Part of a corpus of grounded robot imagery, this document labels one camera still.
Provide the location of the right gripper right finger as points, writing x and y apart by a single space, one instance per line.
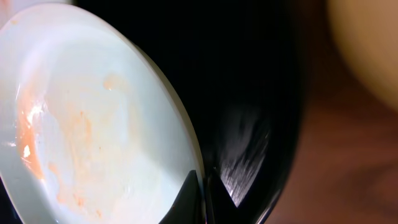
220 207

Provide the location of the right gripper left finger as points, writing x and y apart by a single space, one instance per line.
186 208

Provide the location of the light blue plate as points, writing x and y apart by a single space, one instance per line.
91 129

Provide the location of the pale yellow plate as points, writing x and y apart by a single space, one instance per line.
365 33

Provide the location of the black round tray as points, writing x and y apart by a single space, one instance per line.
233 66

